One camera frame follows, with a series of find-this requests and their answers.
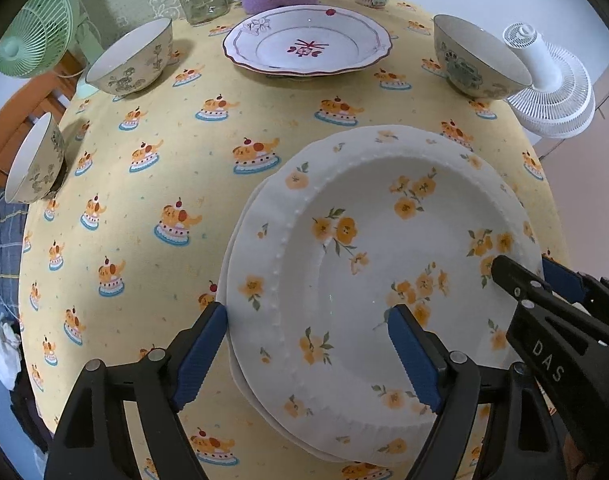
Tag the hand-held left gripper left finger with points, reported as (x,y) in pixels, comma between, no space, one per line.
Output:
(199,355)

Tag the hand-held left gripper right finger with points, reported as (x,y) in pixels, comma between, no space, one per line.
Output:
(414,360)

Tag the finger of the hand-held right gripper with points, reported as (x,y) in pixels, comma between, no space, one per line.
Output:
(564,280)
(514,277)

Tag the white yellow flower plate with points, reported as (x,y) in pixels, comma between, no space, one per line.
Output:
(344,280)

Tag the cream floral bowl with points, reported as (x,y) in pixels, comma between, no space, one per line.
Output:
(29,160)
(134,72)
(464,67)

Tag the white red print plate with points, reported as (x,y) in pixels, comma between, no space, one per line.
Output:
(304,75)
(284,55)

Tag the beige door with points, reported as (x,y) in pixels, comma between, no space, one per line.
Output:
(604,185)

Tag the white desk fan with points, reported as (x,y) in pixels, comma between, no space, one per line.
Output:
(549,100)

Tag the dark cloth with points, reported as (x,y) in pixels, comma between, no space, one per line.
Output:
(27,420)

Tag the white crumpled cloth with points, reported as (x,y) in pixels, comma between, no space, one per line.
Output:
(2,350)

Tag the blue plaid cloth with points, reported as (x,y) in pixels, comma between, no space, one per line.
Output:
(4,240)

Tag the yellow printed tablecloth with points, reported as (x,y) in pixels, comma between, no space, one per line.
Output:
(184,125)

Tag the wooden chair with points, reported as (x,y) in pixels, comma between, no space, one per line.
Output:
(14,110)

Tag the green desk fan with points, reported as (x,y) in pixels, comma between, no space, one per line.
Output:
(34,30)

